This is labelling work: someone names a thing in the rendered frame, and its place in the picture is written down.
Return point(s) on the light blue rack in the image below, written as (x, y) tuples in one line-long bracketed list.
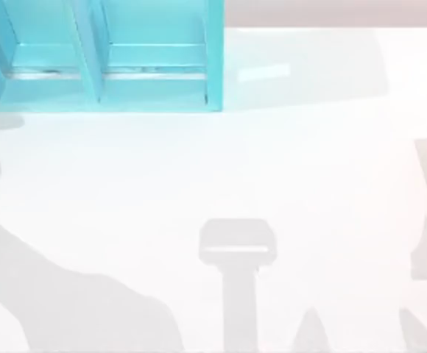
[(154, 55)]

